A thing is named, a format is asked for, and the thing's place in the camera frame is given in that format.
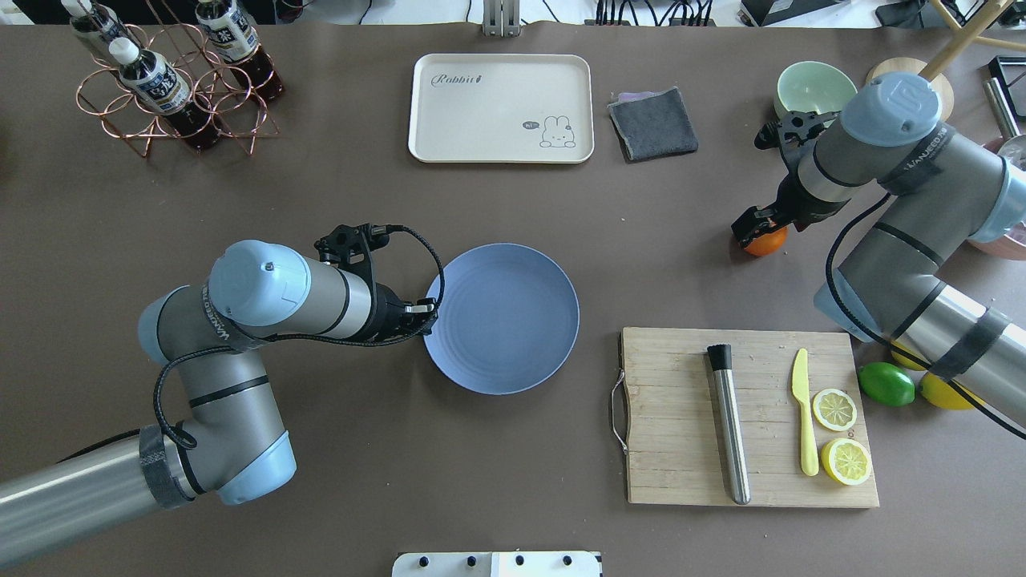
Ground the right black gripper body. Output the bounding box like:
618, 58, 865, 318
774, 175, 850, 232

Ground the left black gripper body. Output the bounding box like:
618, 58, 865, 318
370, 284, 413, 342

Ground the orange fruit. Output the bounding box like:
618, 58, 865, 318
742, 228, 790, 258

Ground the blue round plate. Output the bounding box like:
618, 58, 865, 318
424, 244, 580, 395

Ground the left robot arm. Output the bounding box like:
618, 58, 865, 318
2, 226, 441, 567

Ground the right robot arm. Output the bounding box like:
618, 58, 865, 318
732, 72, 1025, 425

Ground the light green bowl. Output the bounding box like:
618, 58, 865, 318
774, 61, 858, 119

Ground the steel muddler black tip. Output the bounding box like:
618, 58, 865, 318
706, 344, 752, 506

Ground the grey folded cloth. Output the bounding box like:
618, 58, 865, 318
608, 87, 699, 162

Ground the yellow plastic knife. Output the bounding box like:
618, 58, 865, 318
791, 348, 820, 476

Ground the whole lemon upper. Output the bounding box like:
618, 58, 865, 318
890, 343, 928, 372

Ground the whole lemon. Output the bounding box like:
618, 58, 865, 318
890, 343, 928, 372
919, 373, 974, 410

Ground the green lime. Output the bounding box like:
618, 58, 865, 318
857, 361, 916, 408

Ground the lemon slice upper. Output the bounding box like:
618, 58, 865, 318
811, 388, 858, 432

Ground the lemon slice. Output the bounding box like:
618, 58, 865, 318
820, 438, 872, 486
811, 388, 858, 432

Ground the cream rabbit tray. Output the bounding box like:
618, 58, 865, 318
407, 54, 595, 164

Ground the pink bowl with ice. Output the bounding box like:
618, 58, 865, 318
968, 134, 1025, 260

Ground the metal ice scoop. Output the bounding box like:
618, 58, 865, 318
985, 77, 1025, 171

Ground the whole lemon lower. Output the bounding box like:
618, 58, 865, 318
919, 373, 974, 410

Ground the wooden cup stand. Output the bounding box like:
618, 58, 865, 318
866, 1, 1025, 121

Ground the bamboo cutting board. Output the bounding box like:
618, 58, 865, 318
620, 326, 879, 509

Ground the lemon slice lower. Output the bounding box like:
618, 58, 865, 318
820, 438, 872, 486

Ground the tea bottle back right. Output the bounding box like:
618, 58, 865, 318
195, 1, 285, 103

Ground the tea bottle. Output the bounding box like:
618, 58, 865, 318
195, 1, 285, 103
61, 0, 139, 65
109, 38, 220, 150

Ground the tea bottle front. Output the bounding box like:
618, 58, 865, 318
109, 38, 220, 150

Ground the tea bottle back left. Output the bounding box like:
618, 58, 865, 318
61, 0, 139, 65

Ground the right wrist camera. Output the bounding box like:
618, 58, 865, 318
753, 111, 840, 167

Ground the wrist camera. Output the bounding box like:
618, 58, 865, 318
753, 111, 840, 167
313, 224, 391, 286

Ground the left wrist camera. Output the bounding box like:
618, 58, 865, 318
313, 224, 391, 286

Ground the right black cable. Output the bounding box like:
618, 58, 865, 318
826, 192, 1026, 443

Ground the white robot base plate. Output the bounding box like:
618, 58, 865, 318
391, 551, 604, 576

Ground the copper wire bottle rack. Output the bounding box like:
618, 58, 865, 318
63, 1, 285, 157

